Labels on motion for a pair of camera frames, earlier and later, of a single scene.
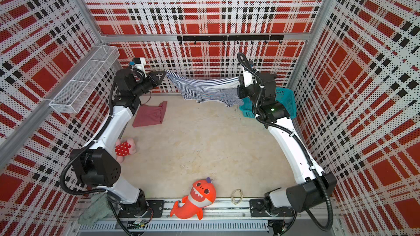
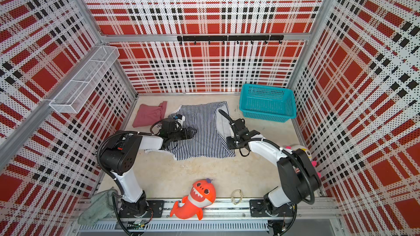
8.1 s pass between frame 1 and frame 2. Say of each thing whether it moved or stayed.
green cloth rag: stayed
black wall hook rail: stayed
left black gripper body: moved
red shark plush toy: stayed
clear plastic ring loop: stayed
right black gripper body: moved
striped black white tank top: moved
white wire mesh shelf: stayed
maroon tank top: stayed
